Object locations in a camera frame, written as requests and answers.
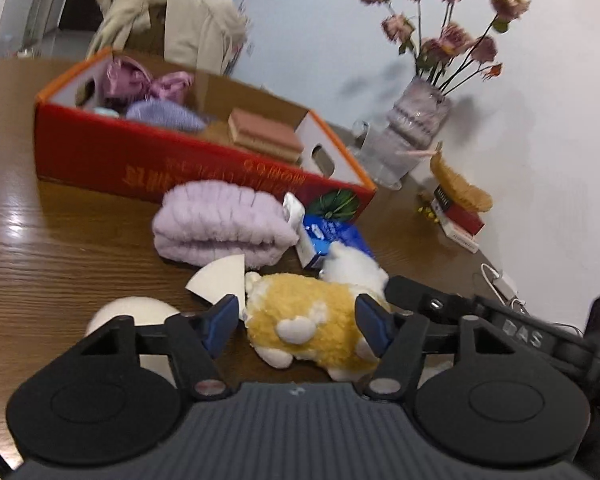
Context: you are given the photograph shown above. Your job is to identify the yellow and white plush toy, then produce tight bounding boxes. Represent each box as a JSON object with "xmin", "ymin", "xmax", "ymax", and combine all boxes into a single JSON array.
[{"xmin": 242, "ymin": 242, "xmax": 396, "ymax": 383}]

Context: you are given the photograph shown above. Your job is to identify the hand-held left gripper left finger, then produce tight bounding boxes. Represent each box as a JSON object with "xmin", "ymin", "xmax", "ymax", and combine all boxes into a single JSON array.
[{"xmin": 80, "ymin": 294, "xmax": 241, "ymax": 402}]

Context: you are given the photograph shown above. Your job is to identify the pink sponge block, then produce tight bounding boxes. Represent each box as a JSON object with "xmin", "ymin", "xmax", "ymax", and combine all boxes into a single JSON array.
[{"xmin": 227, "ymin": 107, "xmax": 306, "ymax": 163}]

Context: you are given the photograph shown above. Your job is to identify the dried pink roses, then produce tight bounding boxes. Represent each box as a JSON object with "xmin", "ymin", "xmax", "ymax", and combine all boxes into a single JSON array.
[{"xmin": 359, "ymin": 0, "xmax": 531, "ymax": 96}]

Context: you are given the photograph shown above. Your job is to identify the blue and white packet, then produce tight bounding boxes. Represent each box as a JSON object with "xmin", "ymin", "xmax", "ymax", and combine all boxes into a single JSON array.
[{"xmin": 282, "ymin": 192, "xmax": 377, "ymax": 270}]

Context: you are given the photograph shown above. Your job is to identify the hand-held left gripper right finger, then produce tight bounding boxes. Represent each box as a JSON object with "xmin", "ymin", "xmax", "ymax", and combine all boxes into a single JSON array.
[{"xmin": 355, "ymin": 294, "xmax": 531, "ymax": 402}]

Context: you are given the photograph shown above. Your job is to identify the pink glass vase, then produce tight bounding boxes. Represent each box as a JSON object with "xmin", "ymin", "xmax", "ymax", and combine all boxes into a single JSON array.
[{"xmin": 387, "ymin": 77, "xmax": 453, "ymax": 148}]

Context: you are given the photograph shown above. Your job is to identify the white charger cable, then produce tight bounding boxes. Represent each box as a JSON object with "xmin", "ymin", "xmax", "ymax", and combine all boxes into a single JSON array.
[{"xmin": 480, "ymin": 262, "xmax": 533, "ymax": 313}]

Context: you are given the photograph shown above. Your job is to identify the white charger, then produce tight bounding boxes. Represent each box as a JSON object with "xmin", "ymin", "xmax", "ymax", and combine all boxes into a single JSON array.
[{"xmin": 482, "ymin": 262, "xmax": 518, "ymax": 298}]

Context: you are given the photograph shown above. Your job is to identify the brown chair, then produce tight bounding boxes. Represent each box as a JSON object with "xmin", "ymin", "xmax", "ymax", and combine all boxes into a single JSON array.
[{"xmin": 125, "ymin": 2, "xmax": 171, "ymax": 58}]

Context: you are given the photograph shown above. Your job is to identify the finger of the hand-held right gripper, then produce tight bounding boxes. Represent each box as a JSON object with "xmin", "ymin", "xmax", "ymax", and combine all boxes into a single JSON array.
[{"xmin": 386, "ymin": 275, "xmax": 481, "ymax": 321}]

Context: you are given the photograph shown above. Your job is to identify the white round container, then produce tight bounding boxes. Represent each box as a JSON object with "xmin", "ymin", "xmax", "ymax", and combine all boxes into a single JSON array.
[{"xmin": 85, "ymin": 296, "xmax": 181, "ymax": 386}]

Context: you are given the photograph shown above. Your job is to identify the clear plastic cup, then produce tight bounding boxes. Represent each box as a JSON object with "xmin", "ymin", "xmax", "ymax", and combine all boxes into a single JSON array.
[{"xmin": 350, "ymin": 120, "xmax": 431, "ymax": 191}]

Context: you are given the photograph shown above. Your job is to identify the lavender fluffy cloth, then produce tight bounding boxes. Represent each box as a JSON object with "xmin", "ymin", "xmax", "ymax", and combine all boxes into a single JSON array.
[{"xmin": 151, "ymin": 180, "xmax": 301, "ymax": 268}]

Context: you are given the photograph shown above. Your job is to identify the red cardboard box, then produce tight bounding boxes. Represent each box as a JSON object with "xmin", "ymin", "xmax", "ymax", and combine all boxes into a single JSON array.
[{"xmin": 34, "ymin": 46, "xmax": 378, "ymax": 223}]

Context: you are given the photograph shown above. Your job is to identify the beige coat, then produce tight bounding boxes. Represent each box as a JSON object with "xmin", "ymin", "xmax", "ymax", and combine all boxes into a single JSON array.
[{"xmin": 87, "ymin": 0, "xmax": 251, "ymax": 76}]

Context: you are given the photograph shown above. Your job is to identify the pink satin scrunchie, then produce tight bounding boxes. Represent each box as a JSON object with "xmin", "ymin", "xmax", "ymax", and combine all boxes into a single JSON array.
[{"xmin": 102, "ymin": 57, "xmax": 196, "ymax": 111}]

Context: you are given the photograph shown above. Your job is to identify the purple knit pouch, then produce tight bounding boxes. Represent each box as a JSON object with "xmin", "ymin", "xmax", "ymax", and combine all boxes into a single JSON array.
[{"xmin": 126, "ymin": 99, "xmax": 208, "ymax": 133}]

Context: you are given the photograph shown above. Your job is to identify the flat white box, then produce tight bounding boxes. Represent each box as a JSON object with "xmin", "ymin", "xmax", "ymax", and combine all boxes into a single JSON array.
[{"xmin": 442, "ymin": 222, "xmax": 481, "ymax": 253}]

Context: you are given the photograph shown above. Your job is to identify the small red box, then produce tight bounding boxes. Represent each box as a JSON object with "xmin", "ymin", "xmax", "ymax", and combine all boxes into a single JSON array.
[{"xmin": 432, "ymin": 185, "xmax": 486, "ymax": 236}]

